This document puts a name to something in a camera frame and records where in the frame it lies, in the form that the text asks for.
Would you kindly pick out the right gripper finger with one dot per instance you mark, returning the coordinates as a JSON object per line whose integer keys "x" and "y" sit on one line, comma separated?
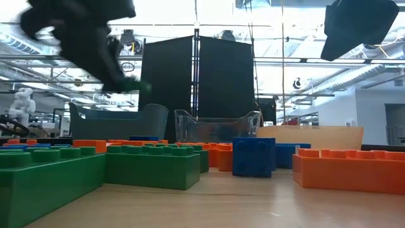
{"x": 360, "y": 22}

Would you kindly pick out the black hanging spotlight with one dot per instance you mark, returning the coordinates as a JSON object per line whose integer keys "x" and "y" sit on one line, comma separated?
{"x": 228, "y": 35}
{"x": 296, "y": 83}
{"x": 129, "y": 38}

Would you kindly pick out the teal plastic bin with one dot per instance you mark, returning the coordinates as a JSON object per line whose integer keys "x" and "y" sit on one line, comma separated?
{"x": 120, "y": 123}

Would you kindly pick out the black folding partition screen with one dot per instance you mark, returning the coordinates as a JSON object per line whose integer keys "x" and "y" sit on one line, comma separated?
{"x": 167, "y": 79}

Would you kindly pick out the clear plastic bin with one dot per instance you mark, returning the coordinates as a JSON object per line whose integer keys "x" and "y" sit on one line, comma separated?
{"x": 190, "y": 126}

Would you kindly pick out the green 2x4 toy brick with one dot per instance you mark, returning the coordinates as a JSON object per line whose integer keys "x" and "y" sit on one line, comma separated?
{"x": 47, "y": 187}
{"x": 204, "y": 161}
{"x": 152, "y": 171}

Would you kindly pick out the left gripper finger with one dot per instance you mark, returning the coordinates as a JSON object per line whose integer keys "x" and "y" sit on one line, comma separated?
{"x": 115, "y": 52}
{"x": 91, "y": 57}

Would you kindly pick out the blue 2x2 toy brick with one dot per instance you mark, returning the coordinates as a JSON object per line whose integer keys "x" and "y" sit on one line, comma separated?
{"x": 253, "y": 156}

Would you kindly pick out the black box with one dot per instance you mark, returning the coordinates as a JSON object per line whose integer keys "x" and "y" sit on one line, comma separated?
{"x": 267, "y": 111}

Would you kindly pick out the orange plastic tray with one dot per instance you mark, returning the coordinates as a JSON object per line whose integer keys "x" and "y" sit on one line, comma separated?
{"x": 316, "y": 137}

